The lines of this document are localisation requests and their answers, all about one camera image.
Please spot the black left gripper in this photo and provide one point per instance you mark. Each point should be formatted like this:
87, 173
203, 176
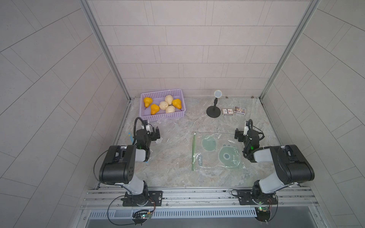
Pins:
153, 137

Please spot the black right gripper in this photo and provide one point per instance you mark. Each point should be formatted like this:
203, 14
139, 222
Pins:
241, 135

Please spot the yellow pear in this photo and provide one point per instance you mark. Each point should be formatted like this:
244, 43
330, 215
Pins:
177, 104
154, 109
147, 102

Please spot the pale round fruit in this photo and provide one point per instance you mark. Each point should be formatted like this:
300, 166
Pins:
163, 105
169, 99
170, 109

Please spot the green zip-top bag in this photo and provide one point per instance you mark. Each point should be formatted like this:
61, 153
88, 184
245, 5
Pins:
216, 151

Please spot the blue zip-top bag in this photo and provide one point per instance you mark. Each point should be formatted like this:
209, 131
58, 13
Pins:
145, 134

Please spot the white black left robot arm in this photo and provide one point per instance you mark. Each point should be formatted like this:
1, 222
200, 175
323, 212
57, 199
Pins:
118, 169

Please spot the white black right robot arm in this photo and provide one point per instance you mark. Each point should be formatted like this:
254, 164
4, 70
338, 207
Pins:
290, 165

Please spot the purple plastic basket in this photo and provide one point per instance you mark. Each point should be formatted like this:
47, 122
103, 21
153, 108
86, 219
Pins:
157, 97

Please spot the white gold card box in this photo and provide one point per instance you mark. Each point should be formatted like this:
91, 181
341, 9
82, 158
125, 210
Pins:
227, 112

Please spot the black microphone stand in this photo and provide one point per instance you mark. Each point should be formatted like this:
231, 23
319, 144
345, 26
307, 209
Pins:
213, 111

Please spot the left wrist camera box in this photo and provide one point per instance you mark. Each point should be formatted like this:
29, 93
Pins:
147, 126

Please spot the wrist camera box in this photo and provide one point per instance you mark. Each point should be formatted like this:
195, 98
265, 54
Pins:
147, 126
246, 128

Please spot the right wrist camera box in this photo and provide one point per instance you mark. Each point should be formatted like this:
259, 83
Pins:
246, 128

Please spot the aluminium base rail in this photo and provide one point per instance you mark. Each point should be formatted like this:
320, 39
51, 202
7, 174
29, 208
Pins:
189, 203

